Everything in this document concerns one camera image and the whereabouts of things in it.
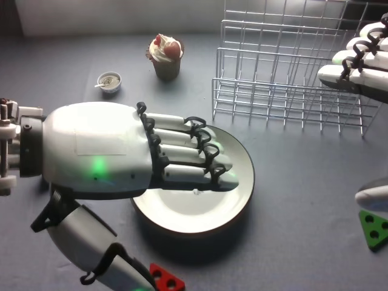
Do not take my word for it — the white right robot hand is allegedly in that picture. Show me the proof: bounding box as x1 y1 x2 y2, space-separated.
316 13 388 213

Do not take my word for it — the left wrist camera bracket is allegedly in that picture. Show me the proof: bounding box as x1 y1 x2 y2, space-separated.
0 96 44 196

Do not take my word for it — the white backdrop board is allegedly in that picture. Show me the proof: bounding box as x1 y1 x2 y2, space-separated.
15 0 227 37

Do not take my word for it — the red triangle block with holes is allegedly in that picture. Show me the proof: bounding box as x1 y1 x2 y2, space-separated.
149 263 186 291

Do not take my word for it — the small cup of green sauce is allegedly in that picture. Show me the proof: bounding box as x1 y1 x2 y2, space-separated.
96 71 122 95

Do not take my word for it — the silver wire dish rack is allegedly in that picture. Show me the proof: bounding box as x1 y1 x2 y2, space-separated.
210 0 388 139

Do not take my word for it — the cupcake with white cream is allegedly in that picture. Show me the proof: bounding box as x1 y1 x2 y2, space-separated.
144 33 186 81

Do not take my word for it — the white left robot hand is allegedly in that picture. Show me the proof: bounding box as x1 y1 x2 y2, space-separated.
30 101 240 291

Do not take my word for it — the green triangle block with holes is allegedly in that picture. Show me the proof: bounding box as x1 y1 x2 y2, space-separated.
359 209 388 252

